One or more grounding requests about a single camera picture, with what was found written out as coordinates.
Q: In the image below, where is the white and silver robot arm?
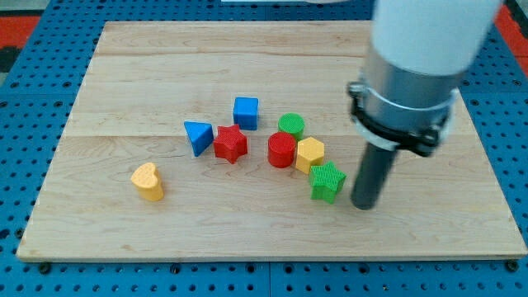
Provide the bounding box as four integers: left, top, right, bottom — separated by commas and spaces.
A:
349, 0, 502, 157

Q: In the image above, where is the blue triangle block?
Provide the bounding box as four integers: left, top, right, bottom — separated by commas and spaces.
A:
184, 121, 214, 157

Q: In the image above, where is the yellow heart block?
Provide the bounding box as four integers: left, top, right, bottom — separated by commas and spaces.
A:
130, 163, 164, 201

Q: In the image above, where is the red cylinder block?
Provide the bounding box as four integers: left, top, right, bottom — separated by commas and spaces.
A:
267, 131, 296, 168

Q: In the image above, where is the red star block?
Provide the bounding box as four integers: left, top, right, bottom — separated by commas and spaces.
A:
213, 124, 248, 164

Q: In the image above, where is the green cylinder block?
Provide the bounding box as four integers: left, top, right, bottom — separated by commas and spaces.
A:
277, 113, 305, 141

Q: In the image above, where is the blue cube block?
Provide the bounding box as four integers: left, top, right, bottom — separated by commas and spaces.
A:
233, 97, 259, 130

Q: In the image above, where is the yellow hexagon block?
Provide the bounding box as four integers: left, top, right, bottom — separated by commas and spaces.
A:
295, 137, 325, 174

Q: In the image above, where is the green star block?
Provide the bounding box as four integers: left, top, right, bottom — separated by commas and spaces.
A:
309, 161, 347, 205

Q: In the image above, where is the light wooden board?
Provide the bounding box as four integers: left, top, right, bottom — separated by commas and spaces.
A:
16, 21, 527, 262

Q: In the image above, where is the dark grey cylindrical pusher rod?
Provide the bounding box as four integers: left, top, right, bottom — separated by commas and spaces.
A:
351, 144, 398, 210

